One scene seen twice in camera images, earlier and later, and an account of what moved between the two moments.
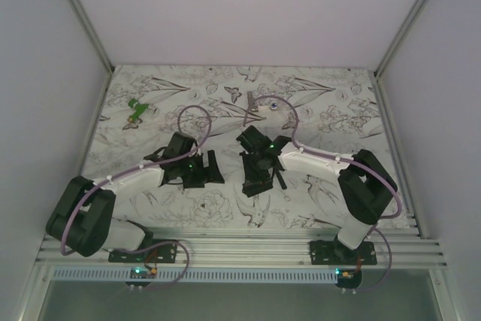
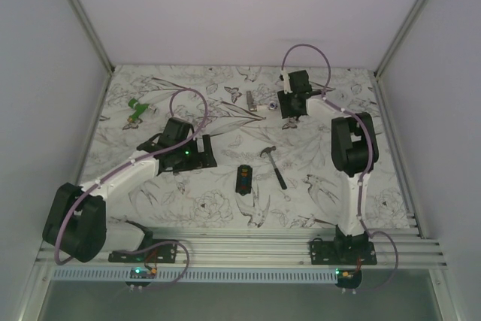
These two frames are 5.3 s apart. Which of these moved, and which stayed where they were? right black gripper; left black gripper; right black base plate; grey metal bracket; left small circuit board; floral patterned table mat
Moved: left black gripper; right black gripper
Stayed: left small circuit board; right black base plate; floral patterned table mat; grey metal bracket
